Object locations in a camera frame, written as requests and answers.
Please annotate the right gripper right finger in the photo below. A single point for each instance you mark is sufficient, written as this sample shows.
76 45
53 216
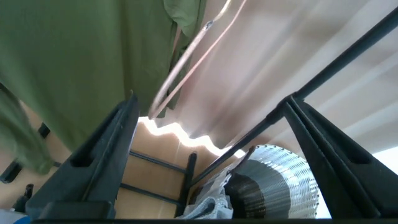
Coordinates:
342 177

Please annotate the black clothes rack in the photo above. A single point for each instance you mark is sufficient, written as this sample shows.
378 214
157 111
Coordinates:
342 60

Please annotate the white laundry basket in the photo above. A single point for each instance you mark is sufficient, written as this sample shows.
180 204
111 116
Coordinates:
280 186

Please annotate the beige curtain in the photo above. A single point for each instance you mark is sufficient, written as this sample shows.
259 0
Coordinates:
280 37

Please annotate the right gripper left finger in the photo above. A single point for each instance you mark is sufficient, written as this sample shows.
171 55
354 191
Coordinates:
77 189

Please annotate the pink clothes hanger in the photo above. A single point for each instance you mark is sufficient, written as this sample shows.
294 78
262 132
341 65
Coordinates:
183 63

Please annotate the pale grey shorts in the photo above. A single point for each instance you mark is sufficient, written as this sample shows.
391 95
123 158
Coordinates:
211 205

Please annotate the green printed shirt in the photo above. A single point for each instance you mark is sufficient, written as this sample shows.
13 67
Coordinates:
77 62

